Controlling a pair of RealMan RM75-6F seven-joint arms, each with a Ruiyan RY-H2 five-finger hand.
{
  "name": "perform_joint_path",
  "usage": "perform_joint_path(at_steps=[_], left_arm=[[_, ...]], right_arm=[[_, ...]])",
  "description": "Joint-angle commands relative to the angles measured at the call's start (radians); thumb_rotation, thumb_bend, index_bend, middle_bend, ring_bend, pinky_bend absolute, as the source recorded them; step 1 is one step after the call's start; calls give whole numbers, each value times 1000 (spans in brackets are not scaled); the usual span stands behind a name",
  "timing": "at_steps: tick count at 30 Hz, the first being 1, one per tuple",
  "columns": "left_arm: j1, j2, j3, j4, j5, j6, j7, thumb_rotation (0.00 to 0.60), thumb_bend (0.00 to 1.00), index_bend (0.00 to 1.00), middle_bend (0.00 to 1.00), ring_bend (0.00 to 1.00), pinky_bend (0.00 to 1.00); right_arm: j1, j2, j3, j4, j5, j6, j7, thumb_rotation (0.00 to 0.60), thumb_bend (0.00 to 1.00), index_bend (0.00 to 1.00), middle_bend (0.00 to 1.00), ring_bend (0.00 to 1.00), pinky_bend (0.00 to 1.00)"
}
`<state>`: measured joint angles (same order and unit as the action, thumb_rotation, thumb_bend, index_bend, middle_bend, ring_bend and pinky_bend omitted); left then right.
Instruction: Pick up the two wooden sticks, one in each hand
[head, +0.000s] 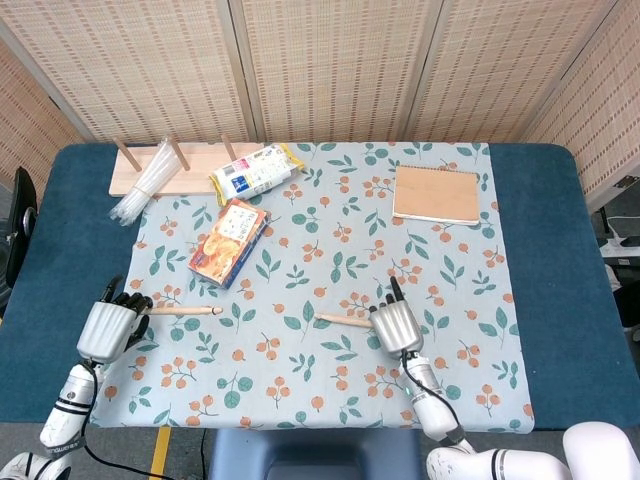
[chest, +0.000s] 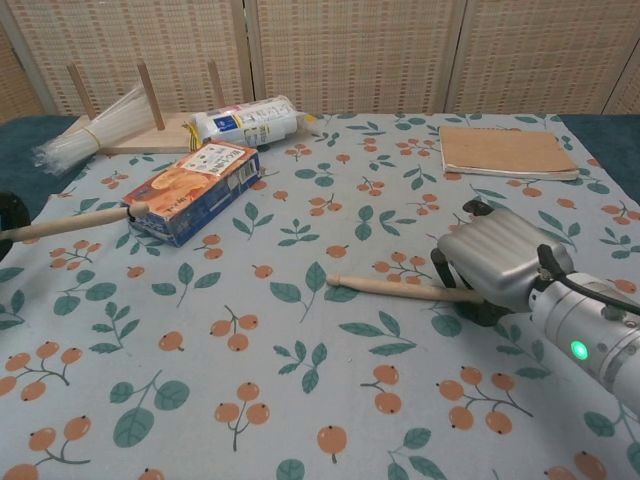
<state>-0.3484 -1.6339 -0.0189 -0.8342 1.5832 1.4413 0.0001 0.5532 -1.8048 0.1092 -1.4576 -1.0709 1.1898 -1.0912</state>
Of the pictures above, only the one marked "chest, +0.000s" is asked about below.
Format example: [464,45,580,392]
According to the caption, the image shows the blue orange cookie box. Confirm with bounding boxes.
[120,140,262,249]

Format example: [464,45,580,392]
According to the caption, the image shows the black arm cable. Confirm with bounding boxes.
[536,243,640,317]

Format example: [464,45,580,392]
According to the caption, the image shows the wooden drumstick with black band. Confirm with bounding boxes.
[0,203,150,245]

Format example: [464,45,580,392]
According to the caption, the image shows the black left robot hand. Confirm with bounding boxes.
[0,190,32,263]

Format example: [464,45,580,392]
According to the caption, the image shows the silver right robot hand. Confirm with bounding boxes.
[430,198,577,327]

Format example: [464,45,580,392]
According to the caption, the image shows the floral fruit print tablecloth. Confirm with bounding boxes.
[0,113,640,480]

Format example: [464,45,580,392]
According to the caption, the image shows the clear plastic straw bundle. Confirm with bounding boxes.
[30,84,152,177]

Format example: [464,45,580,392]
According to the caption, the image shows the woven bamboo folding screen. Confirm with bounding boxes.
[0,0,640,123]

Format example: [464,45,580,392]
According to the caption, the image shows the wooden peg rack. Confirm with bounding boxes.
[67,59,222,157]

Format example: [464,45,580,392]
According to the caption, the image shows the plain wooden drumstick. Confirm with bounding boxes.
[325,272,485,304]

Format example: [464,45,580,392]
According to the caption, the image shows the white plastic wrapped package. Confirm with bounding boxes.
[181,94,318,152]

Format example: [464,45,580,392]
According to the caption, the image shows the brown cover notebook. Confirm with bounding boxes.
[437,124,582,183]

